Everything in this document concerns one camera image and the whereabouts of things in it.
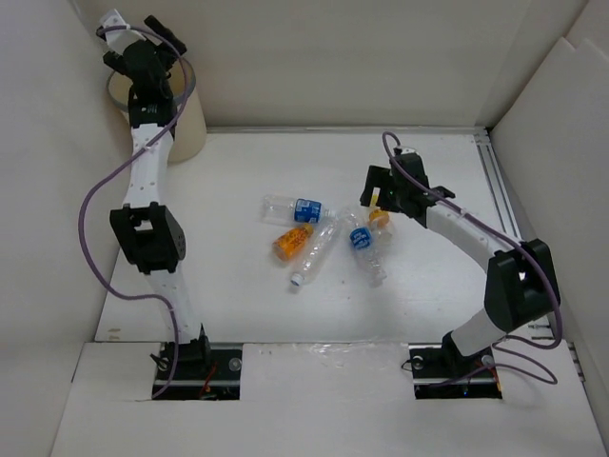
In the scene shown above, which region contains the aluminium rail right side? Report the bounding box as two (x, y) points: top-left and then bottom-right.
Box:
(473, 128), (521, 238)

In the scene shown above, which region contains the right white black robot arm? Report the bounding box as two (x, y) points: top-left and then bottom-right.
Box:
(360, 152), (562, 375)

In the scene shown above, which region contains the clear bottle white cap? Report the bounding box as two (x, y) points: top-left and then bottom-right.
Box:
(289, 218), (342, 288)

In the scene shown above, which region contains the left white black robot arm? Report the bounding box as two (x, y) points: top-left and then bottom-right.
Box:
(98, 10), (213, 379)

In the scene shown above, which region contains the clear bottle blue label horizontal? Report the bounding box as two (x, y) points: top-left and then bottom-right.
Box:
(261, 195), (337, 226)

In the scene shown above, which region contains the clear bottle blue label diagonal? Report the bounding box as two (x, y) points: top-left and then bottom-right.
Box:
(339, 207), (386, 287)

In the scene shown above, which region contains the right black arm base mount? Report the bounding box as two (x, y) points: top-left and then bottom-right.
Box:
(401, 343), (502, 400)

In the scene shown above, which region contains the clear bottle yellow cap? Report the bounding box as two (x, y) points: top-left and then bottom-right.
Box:
(366, 189), (393, 248)

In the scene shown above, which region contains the orange bottle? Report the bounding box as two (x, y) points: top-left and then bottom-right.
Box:
(272, 223), (314, 262)

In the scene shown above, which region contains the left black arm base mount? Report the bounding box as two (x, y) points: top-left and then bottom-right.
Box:
(150, 343), (243, 401)

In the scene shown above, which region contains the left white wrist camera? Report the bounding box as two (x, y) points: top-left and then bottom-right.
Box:
(99, 9), (145, 54)

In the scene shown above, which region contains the cream bin with grey rim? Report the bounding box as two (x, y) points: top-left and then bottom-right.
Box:
(106, 59), (207, 164)

